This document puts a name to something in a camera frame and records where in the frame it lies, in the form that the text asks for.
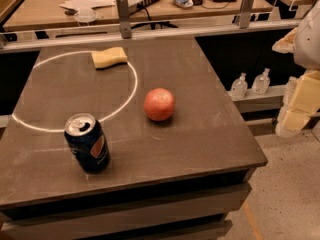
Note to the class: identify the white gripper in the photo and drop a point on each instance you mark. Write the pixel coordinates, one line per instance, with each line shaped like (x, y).
(308, 40)

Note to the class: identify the yellow sponge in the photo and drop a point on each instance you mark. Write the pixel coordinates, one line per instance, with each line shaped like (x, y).
(109, 57)

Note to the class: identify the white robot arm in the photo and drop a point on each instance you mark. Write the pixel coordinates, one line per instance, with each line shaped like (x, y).
(304, 41)

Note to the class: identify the red apple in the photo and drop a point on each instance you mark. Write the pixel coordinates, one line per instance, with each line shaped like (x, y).
(159, 104)

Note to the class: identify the clear sanitizer bottle left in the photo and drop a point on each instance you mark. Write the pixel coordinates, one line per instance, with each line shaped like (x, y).
(239, 87)

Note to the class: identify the upper wooden drawer front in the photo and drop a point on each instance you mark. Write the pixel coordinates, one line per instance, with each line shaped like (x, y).
(206, 205)

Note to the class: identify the wooden drawer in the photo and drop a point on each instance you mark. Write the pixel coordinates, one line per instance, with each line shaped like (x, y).
(201, 230)
(206, 205)

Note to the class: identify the lower wooden drawer front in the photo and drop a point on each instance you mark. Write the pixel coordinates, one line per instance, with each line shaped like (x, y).
(201, 230)

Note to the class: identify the blue white package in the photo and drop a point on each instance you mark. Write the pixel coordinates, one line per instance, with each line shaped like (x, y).
(183, 3)

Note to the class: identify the grey power strip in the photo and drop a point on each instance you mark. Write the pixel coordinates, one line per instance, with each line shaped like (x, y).
(137, 5)

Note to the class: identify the blue Pepsi can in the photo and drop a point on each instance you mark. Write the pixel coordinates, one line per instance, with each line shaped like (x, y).
(87, 142)

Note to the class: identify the clear round lid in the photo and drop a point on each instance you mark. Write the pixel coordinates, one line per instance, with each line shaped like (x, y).
(85, 15)

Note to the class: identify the white papers on desk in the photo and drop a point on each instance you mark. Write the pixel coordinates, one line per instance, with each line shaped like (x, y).
(78, 4)

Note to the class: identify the grey metal post right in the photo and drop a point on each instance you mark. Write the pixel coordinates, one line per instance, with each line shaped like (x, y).
(245, 13)

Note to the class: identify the grey metal post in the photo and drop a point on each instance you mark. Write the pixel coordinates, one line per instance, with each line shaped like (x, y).
(245, 13)
(124, 19)

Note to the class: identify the grey metal post left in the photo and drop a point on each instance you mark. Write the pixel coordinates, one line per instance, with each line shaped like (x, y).
(124, 19)

